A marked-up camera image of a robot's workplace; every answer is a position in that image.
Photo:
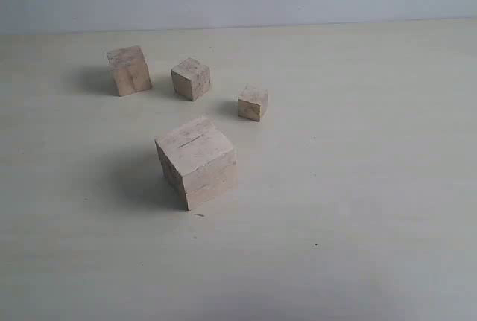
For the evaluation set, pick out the smallest wooden cube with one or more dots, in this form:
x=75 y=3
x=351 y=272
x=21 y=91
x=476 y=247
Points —
x=253 y=103

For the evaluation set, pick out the medium wooden cube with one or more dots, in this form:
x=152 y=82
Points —
x=191 y=79

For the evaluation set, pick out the tall wooden cube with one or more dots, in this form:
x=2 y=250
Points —
x=129 y=69

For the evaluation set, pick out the largest wooden cube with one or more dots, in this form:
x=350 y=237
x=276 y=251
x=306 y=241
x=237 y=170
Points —
x=198 y=161

